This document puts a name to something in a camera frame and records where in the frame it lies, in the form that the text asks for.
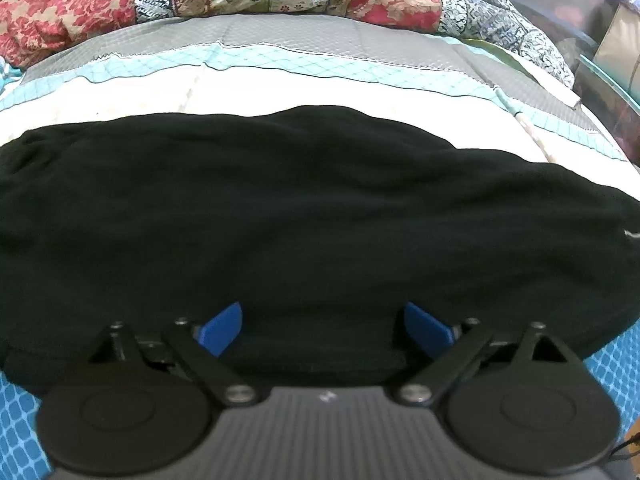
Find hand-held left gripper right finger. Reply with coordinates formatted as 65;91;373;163
395;301;583;406

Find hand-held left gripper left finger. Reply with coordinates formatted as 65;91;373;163
89;301;261;406

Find black pants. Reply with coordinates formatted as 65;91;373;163
0;105;640;396

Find zigzag patterned bedspread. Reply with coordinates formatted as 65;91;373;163
0;12;640;480

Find floral patchwork quilt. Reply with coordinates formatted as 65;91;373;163
0;0;576;88

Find black cable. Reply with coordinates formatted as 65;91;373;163
611;432;640;463

